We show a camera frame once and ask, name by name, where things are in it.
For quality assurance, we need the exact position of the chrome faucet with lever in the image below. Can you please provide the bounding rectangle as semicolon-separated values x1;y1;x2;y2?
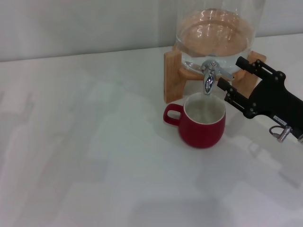
201;60;234;96

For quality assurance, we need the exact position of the glass water dispenser jar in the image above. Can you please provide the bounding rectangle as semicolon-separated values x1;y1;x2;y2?
175;0;265;78

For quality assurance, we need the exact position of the right gripper cable connector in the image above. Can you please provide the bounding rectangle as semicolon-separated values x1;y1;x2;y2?
269;125;293;143

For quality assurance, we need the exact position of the wooden dispenser stand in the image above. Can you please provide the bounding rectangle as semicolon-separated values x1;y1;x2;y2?
163;44;267;105

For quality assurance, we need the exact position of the red ceramic cup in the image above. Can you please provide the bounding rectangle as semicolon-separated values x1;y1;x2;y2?
162;92;227;149

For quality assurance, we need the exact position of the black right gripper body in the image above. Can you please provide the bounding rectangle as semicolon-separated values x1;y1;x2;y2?
248;79;303;140

